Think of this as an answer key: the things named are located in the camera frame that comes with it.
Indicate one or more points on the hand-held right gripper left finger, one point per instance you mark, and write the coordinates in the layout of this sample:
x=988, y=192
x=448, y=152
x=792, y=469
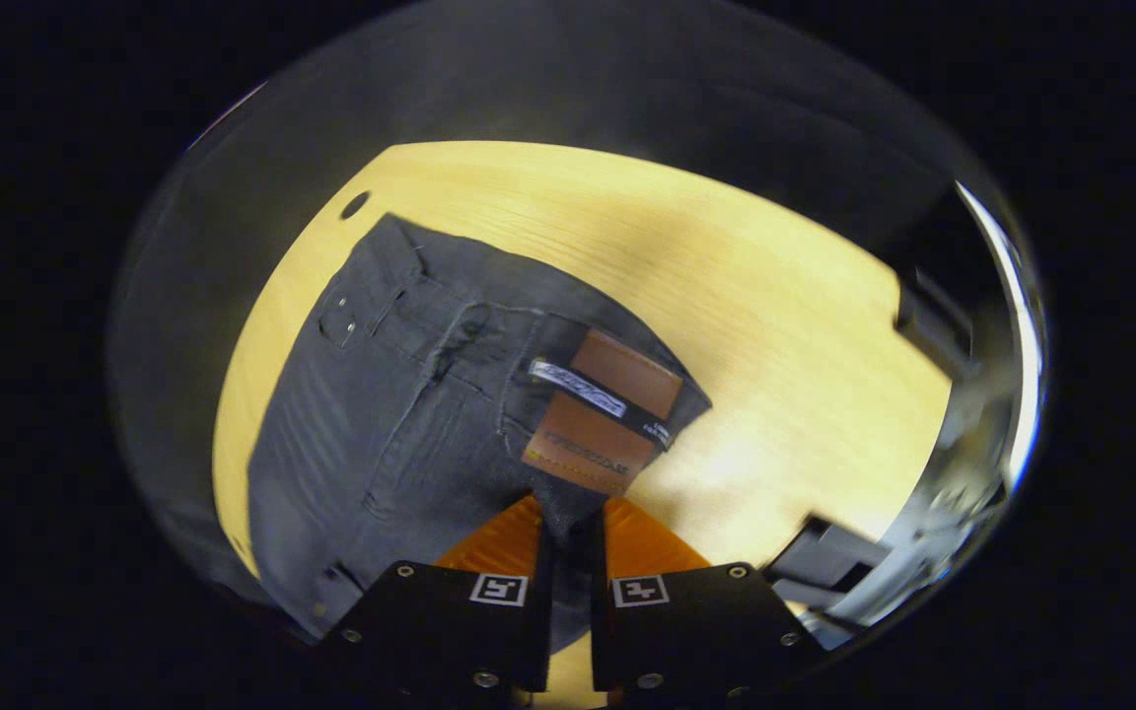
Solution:
x=450, y=621

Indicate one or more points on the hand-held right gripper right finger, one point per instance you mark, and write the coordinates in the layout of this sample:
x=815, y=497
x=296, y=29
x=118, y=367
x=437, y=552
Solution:
x=696, y=621

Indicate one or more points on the dark grey jeans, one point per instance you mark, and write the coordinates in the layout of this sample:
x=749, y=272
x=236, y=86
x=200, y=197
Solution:
x=430, y=414

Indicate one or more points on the dark grey block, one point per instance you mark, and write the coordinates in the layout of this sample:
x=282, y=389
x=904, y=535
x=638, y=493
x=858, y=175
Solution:
x=935, y=316
x=824, y=557

